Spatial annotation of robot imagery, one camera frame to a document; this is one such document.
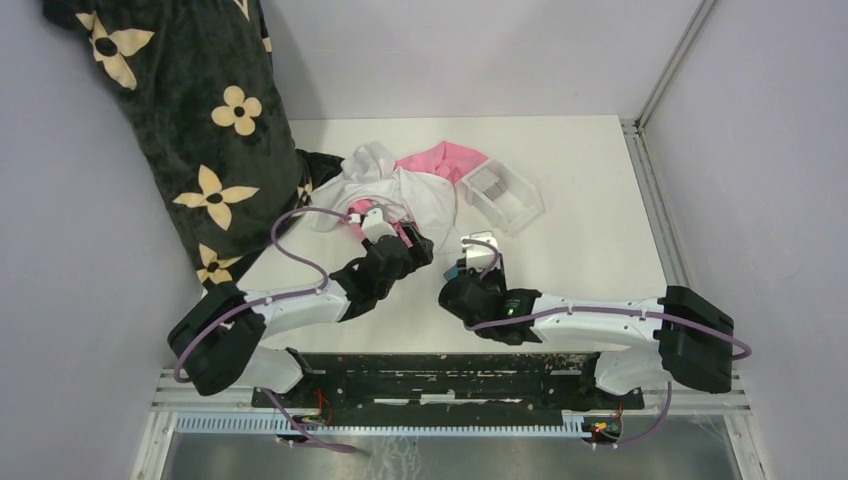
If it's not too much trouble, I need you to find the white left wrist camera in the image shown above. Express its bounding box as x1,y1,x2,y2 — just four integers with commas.
360,205,397,244

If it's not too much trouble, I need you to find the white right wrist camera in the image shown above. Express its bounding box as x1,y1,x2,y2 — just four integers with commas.
461,231,500,276

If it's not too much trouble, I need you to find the stack of credit cards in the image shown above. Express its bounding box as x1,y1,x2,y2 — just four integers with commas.
469,168,505,201

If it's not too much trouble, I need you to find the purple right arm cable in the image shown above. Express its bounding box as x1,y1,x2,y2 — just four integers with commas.
463,238,753,448

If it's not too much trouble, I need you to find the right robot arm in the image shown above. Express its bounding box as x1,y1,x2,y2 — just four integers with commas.
438,273,740,408

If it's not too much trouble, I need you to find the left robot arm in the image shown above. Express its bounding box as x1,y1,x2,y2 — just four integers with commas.
167,223,434,407

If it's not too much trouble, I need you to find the blue leather card holder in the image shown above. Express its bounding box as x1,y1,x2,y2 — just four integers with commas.
443,263,465,281

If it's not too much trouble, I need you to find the black floral blanket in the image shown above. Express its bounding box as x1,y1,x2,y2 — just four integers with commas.
41,1,341,289

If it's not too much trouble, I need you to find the pink cloth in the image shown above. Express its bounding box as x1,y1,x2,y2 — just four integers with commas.
396,141,489,199

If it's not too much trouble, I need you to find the clear plastic tray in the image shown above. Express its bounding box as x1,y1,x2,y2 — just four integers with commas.
460,158,545,236

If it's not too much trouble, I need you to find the aluminium frame rail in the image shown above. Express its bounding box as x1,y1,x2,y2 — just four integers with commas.
130,370,769,479

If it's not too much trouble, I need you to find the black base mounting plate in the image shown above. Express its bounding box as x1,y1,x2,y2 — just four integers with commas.
278,353,644,426

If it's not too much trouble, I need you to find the white cloth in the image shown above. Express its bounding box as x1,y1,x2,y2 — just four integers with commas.
310,142,460,254

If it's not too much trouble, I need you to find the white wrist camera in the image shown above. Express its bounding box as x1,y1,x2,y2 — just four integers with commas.
360,205,397,244
461,231,500,276

